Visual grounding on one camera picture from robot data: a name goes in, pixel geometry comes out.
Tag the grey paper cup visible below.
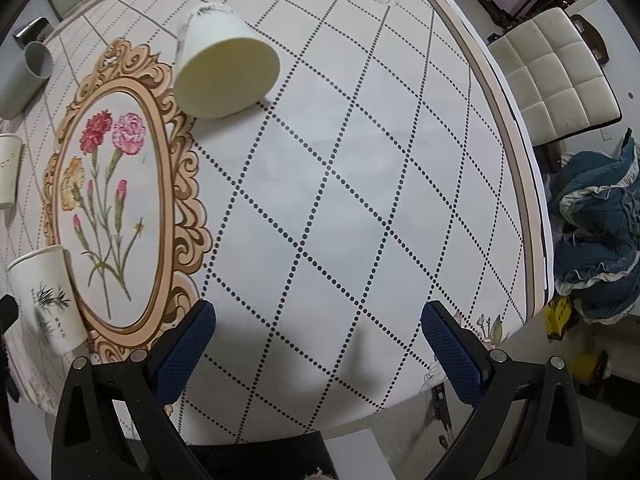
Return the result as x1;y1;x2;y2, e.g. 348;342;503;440
1;41;53;120

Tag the white bamboo-print paper cup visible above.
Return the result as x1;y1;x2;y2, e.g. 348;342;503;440
8;245;87;356

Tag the white paper cup left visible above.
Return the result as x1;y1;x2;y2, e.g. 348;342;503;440
0;133;23;210

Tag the blue ruffled cloth pile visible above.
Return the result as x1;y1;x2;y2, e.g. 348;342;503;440
549;132;639;325

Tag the white paper cup lying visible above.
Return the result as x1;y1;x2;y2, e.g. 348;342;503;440
174;2;281;119

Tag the yellow black object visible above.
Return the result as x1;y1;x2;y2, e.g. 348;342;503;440
542;296;573;340

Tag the floral patterned tablecloth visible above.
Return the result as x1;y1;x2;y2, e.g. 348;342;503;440
1;0;551;444

